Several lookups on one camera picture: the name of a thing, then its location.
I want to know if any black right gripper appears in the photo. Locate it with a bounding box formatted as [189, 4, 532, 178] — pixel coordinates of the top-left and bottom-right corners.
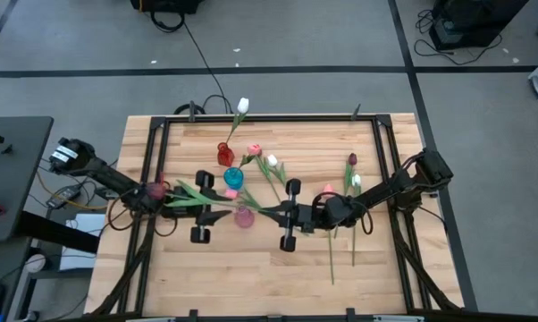
[258, 178, 317, 252]

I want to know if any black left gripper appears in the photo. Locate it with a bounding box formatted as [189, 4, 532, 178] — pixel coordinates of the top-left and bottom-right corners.
[174, 170, 232, 244]

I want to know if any purple ribbed glass vase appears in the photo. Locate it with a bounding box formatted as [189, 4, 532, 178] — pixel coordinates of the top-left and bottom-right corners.
[233, 204, 256, 230]

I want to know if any dark maroon artificial tulip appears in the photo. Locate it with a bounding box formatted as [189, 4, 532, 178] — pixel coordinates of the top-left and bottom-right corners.
[146, 178, 246, 211]
[257, 155, 282, 205]
[332, 152, 359, 240]

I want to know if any blue glass vase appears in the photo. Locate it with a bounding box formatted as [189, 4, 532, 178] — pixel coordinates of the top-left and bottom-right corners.
[223, 166, 245, 191]

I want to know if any red glass vase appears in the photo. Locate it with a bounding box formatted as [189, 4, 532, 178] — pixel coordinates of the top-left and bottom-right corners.
[216, 141, 236, 168]

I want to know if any black power adapter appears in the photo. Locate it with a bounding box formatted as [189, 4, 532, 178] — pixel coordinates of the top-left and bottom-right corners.
[45, 183, 83, 209]

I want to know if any black crossbar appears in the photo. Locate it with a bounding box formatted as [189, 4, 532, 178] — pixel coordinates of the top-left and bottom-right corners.
[17, 209, 101, 255]

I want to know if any white round object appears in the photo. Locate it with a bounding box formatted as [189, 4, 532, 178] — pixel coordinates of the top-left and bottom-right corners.
[24, 252, 47, 275]

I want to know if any grey desk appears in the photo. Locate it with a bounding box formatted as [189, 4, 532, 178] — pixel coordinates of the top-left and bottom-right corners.
[0, 115, 55, 245]

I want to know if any black box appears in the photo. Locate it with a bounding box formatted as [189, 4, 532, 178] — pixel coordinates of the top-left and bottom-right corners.
[130, 0, 206, 14]

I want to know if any black equipment case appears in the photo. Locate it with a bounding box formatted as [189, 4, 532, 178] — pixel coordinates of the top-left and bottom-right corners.
[428, 0, 530, 51]

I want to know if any black aluminium table frame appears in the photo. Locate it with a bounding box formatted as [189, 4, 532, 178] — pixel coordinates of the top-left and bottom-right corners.
[89, 114, 465, 322]

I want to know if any yellow cable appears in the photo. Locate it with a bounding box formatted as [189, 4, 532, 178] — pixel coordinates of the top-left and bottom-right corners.
[35, 169, 109, 211]

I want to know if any long black cable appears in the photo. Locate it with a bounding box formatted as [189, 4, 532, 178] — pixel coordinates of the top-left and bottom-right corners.
[179, 20, 234, 115]

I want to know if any looped black cable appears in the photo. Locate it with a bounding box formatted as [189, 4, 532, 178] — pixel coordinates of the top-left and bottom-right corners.
[150, 11, 185, 33]

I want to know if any tangled black cable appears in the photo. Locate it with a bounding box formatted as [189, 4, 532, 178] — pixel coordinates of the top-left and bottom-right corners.
[414, 8, 505, 67]

